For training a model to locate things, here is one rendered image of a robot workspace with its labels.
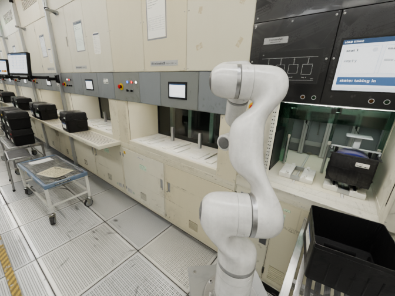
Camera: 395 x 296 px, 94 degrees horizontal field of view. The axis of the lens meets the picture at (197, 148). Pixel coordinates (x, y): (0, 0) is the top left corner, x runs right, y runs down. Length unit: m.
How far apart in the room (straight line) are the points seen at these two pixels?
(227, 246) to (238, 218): 0.10
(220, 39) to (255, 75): 0.82
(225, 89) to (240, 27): 0.78
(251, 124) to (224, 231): 0.29
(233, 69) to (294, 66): 0.63
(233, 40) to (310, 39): 0.42
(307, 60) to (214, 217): 0.90
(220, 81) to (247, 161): 0.23
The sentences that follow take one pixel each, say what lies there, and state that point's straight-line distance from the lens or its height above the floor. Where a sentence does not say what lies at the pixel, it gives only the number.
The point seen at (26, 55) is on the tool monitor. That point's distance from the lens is 3.32.
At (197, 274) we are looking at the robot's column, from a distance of 0.89.
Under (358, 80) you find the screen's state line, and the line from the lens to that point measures 1.13.
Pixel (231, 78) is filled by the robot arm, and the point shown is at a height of 1.49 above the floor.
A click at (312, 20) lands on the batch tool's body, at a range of 1.19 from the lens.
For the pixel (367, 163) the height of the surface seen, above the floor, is 1.09.
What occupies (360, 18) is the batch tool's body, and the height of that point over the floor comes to 1.76.
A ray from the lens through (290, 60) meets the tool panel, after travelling 1.17.
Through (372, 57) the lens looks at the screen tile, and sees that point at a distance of 1.14.
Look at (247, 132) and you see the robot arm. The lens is 0.52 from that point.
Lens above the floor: 1.48
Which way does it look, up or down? 19 degrees down
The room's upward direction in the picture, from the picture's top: 2 degrees clockwise
